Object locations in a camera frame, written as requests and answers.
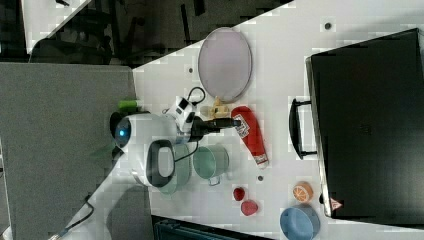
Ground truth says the red strawberry toy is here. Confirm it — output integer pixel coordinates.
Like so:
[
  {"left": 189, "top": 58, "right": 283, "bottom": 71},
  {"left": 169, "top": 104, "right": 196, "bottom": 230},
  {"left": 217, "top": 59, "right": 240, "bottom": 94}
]
[{"left": 233, "top": 187, "right": 245, "bottom": 201}]

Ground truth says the pink round toy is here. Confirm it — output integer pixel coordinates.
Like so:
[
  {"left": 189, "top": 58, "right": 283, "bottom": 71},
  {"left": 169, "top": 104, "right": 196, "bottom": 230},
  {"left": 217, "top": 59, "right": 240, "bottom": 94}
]
[{"left": 241, "top": 200, "right": 258, "bottom": 216}]

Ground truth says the orange slice toy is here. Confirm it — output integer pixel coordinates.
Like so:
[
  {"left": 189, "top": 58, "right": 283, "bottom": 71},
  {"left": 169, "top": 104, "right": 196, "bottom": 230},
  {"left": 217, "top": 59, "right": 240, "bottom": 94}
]
[{"left": 292, "top": 182, "right": 314, "bottom": 203}]

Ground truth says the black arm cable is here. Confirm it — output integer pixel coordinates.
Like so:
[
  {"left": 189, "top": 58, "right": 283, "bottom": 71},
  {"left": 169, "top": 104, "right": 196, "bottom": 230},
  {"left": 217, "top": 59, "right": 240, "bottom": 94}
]
[{"left": 173, "top": 86, "right": 207, "bottom": 164}]

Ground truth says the grey round plate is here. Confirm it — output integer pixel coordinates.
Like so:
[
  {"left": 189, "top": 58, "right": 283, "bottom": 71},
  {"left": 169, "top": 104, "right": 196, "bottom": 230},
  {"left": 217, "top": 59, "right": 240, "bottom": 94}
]
[{"left": 198, "top": 27, "right": 252, "bottom": 103}]

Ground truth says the dark teal crate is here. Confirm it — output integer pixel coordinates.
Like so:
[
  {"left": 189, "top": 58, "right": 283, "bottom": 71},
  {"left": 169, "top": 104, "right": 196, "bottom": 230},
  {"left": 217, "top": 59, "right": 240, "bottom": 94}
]
[{"left": 154, "top": 219, "right": 269, "bottom": 240}]

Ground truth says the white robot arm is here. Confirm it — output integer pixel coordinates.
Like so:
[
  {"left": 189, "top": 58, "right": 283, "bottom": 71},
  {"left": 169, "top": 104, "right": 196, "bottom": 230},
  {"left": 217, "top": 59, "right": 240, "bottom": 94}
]
[{"left": 48, "top": 96, "right": 241, "bottom": 240}]

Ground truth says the black toaster oven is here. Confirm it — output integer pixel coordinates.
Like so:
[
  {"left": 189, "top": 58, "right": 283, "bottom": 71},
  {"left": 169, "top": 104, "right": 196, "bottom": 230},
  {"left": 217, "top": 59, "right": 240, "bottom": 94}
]
[{"left": 305, "top": 28, "right": 424, "bottom": 229}]

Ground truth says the red ketchup bottle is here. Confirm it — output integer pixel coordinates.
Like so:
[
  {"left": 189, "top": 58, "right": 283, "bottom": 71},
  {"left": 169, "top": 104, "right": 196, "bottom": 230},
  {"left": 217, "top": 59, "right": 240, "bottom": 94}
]
[{"left": 231, "top": 106, "right": 269, "bottom": 169}]

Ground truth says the green oval strainer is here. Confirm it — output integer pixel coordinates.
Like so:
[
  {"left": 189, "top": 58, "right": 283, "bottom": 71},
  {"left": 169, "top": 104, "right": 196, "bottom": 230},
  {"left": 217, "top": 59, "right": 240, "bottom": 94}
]
[{"left": 159, "top": 145, "right": 191, "bottom": 197}]

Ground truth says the blue bowl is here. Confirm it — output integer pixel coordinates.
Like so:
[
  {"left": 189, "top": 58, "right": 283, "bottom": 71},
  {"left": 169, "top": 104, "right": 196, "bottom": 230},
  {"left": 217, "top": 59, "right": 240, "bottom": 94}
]
[{"left": 280, "top": 204, "right": 320, "bottom": 240}]

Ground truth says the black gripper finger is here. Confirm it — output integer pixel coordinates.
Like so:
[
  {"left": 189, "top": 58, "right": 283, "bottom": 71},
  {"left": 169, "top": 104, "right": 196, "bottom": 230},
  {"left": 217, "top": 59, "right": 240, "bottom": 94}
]
[{"left": 213, "top": 118, "right": 241, "bottom": 128}]

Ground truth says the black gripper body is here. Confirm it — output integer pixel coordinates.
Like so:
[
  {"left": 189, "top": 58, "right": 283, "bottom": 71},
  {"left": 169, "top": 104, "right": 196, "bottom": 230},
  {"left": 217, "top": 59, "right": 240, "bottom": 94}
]
[{"left": 189, "top": 116, "right": 217, "bottom": 142}]

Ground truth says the green metal cup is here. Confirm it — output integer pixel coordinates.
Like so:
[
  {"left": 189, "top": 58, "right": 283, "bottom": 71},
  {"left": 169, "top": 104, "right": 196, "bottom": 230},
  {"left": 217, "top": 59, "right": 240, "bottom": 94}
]
[{"left": 193, "top": 144, "right": 229, "bottom": 186}]

